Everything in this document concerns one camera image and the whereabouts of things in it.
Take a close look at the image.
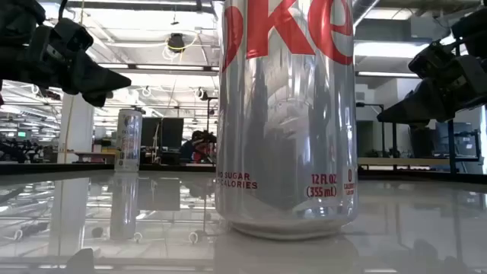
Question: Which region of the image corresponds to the wooden shelf board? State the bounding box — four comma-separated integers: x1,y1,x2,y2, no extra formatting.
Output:
357,157,452,167

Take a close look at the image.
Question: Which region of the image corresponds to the black background stand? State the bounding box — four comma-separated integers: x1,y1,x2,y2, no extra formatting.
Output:
197,89,220,134

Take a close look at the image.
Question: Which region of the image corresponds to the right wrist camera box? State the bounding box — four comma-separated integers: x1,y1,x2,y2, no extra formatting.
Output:
408,40,457,79

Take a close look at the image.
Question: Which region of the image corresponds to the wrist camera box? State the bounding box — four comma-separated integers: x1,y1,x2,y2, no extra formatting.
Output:
55,18,94,54
408,40,457,79

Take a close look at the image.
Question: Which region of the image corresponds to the black ceiling dome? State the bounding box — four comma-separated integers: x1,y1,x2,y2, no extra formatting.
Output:
167,32,186,53

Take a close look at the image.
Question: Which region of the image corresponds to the dark background screen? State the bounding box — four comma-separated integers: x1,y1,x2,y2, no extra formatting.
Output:
409,126,434,159
435,121,481,158

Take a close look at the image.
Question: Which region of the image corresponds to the black monitor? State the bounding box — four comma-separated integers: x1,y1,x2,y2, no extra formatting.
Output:
161,117,185,148
140,116,164,148

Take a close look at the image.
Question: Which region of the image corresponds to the black metal shelf frame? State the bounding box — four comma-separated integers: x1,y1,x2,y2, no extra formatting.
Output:
391,119,456,175

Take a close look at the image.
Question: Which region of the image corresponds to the white building column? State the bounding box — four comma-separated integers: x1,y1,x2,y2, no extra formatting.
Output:
56,93,95,164

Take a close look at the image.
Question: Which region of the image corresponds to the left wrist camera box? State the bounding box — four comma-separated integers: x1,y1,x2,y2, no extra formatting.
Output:
55,18,94,54

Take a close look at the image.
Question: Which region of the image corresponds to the silver Diet Coke can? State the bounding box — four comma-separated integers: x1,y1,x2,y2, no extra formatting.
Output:
215,0,359,241

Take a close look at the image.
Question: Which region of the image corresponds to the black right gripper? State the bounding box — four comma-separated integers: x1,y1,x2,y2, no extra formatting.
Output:
376,53,487,129

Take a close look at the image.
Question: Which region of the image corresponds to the white Celsius tropical can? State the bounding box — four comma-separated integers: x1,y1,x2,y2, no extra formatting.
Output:
113,108,144,173

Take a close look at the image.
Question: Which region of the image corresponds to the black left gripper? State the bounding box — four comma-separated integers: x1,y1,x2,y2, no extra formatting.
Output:
33,30,132,108

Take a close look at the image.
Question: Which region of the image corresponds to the person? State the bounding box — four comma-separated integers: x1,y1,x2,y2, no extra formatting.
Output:
180,129,218,163

